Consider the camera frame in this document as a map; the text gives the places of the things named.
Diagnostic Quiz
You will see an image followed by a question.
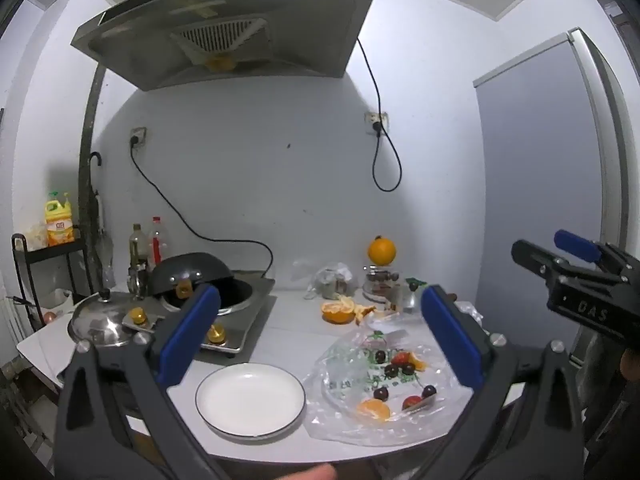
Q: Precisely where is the grey refrigerator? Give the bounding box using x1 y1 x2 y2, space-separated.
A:
474 28 631 361

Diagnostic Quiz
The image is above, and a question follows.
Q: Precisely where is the black wok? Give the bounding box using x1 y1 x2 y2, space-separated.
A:
149 252 253 315

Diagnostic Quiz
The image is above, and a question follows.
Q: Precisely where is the steel lid with knob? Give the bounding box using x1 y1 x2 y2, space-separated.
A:
394 278 428 313

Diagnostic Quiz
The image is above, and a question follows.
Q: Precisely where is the peeled mandarin half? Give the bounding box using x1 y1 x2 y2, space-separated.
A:
357 398 392 422

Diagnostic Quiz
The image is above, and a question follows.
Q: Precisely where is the dark cherry with stem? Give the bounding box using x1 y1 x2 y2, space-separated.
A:
373 387 390 402

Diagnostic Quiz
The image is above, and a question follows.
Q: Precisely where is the black cooker power cable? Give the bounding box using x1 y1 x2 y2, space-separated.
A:
129 135 277 281

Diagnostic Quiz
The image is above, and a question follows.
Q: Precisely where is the half peeled orange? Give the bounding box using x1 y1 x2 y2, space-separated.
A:
321 296 376 325

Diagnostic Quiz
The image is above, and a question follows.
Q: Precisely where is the steel cup in bag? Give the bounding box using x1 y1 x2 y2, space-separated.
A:
292 260 358 300

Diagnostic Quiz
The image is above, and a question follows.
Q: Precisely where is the left wall socket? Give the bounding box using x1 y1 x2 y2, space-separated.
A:
129 127 148 148

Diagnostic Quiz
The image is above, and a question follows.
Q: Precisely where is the steel range hood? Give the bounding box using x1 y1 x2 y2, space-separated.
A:
72 0 373 91

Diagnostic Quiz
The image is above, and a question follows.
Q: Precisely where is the white round plate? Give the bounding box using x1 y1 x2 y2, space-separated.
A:
195 363 306 440

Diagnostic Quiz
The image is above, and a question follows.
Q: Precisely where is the mandarin segment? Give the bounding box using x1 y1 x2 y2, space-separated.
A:
409 352 427 372

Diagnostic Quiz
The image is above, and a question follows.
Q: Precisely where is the wall socket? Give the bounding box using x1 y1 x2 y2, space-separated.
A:
129 127 148 148
364 112 390 136

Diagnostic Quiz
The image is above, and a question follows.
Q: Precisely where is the dark cherry back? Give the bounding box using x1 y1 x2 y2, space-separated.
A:
374 350 386 364

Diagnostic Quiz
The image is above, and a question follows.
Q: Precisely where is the black hood power cable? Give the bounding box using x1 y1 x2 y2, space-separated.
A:
354 37 404 193

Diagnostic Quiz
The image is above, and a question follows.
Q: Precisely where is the steel induction cooker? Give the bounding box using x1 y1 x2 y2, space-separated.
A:
122 273 274 354

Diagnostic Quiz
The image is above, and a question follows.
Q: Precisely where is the clear box of dates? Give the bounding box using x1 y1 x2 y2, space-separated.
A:
362 264 400 304

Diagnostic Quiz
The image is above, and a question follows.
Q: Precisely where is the operator hand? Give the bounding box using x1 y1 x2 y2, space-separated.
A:
277 464 337 480

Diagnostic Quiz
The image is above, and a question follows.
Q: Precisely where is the black metal rack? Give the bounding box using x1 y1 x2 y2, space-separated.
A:
11 226 96 332

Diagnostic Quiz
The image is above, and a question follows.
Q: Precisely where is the red cap sauce bottle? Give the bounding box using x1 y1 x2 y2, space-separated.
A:
149 216 167 266

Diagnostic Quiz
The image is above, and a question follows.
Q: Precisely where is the steel pot lid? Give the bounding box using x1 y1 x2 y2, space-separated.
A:
67 289 141 347

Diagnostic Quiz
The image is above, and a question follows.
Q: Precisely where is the strawberry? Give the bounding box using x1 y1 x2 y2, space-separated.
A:
401 396 423 411
392 352 411 366

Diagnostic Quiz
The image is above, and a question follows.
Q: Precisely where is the right wall socket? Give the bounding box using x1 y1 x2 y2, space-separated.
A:
364 112 390 136

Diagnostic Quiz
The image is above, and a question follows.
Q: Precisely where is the clear printed plastic bag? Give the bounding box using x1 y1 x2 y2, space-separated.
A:
304 313 472 446

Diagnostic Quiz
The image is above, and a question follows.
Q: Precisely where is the yellow detergent bottle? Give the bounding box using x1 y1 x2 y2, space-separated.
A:
44 192 75 247

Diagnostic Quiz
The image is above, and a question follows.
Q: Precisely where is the whole orange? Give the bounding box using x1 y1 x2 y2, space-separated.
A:
367 235 397 266

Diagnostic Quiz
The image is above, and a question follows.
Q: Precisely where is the black umbrella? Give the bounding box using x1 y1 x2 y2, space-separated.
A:
88 151 104 290

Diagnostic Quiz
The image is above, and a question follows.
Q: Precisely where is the dark oil bottle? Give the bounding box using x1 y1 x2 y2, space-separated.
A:
128 223 149 270

